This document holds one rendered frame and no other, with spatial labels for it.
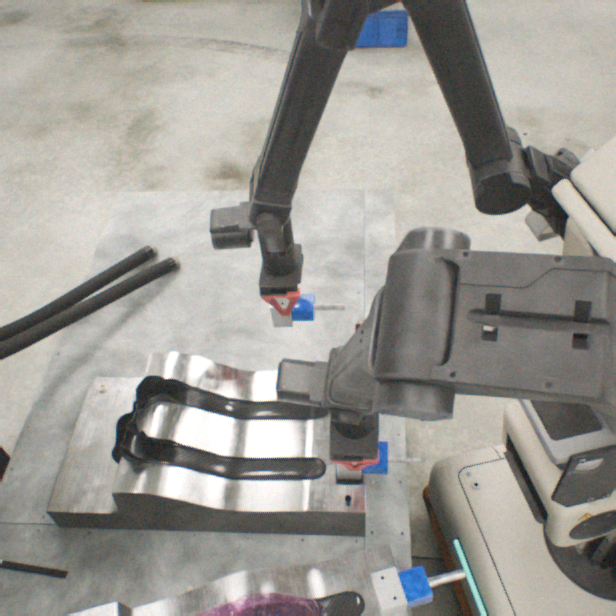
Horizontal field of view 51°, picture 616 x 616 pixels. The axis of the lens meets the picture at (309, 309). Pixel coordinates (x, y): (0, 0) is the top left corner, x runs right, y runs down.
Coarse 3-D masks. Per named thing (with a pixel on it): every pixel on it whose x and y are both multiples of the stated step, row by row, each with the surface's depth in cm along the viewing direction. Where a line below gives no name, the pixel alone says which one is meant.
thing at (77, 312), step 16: (144, 272) 137; (160, 272) 140; (112, 288) 132; (128, 288) 134; (80, 304) 127; (96, 304) 128; (48, 320) 122; (64, 320) 124; (32, 336) 119; (48, 336) 122
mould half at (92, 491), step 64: (128, 384) 116; (192, 384) 108; (256, 384) 112; (256, 448) 103; (320, 448) 102; (64, 512) 100; (128, 512) 99; (192, 512) 98; (256, 512) 96; (320, 512) 95
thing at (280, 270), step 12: (264, 252) 103; (276, 252) 102; (288, 252) 103; (300, 252) 110; (264, 264) 106; (276, 264) 104; (288, 264) 105; (264, 276) 107; (276, 276) 106; (288, 276) 106; (264, 288) 105; (276, 288) 105; (288, 288) 105
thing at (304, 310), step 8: (304, 296) 116; (312, 296) 116; (280, 304) 113; (296, 304) 115; (304, 304) 114; (312, 304) 114; (320, 304) 115; (328, 304) 115; (336, 304) 115; (344, 304) 115; (272, 312) 114; (296, 312) 114; (304, 312) 114; (312, 312) 114; (272, 320) 115; (280, 320) 115; (288, 320) 115; (296, 320) 115; (304, 320) 115; (312, 320) 115
